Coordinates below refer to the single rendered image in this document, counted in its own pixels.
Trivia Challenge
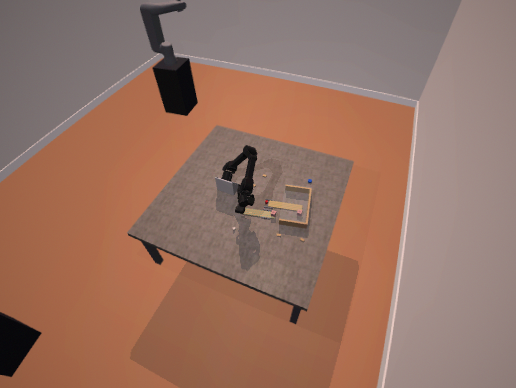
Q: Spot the tan strip with teal polka dots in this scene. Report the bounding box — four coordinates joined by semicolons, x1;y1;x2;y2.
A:
244;208;275;219

